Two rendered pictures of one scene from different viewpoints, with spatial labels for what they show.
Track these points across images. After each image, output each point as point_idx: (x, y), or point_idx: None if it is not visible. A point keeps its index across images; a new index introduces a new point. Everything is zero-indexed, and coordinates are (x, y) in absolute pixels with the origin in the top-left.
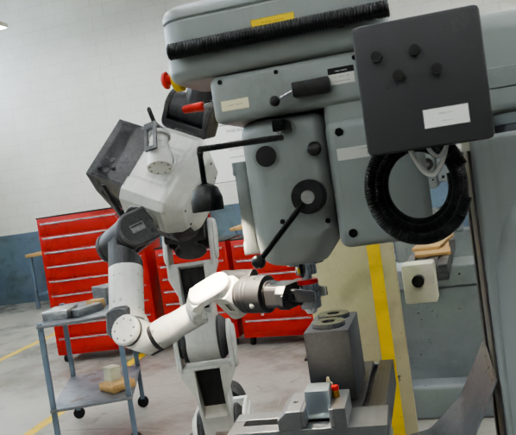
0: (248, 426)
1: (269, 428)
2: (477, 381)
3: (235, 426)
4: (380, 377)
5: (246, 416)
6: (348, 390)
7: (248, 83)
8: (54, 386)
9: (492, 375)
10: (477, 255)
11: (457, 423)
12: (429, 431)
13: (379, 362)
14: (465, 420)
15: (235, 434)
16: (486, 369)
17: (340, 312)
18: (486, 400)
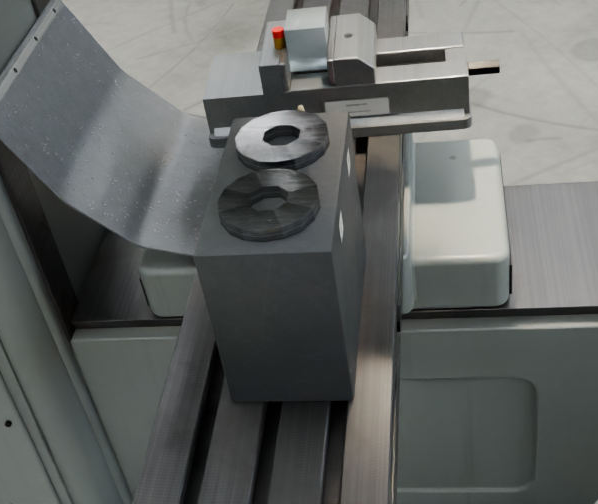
0: (432, 46)
1: (394, 43)
2: (49, 94)
3: (459, 50)
4: (193, 370)
5: (451, 70)
6: (260, 61)
7: None
8: None
9: (47, 15)
10: None
11: (107, 146)
12: (147, 235)
13: (177, 500)
14: (98, 121)
15: (446, 33)
16: (36, 54)
17: (244, 201)
18: (75, 30)
